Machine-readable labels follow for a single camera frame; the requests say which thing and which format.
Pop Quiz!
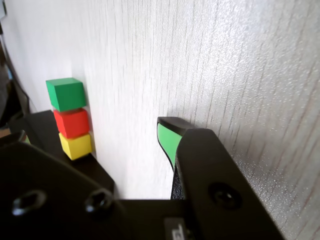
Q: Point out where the black broad gripper finger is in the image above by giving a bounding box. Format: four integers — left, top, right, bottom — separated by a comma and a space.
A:
0, 129, 141, 240

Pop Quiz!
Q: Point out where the green wooden cube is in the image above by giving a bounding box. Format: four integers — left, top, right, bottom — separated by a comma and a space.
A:
45, 77, 87, 113

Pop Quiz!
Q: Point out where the yellow wooden cube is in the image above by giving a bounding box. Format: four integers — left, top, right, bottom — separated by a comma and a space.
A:
58, 132, 93, 161

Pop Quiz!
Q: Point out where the red wooden cube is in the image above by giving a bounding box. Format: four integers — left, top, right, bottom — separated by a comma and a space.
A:
52, 107, 91, 140

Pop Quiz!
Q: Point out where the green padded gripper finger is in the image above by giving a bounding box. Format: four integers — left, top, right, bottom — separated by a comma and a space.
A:
156, 116, 286, 240

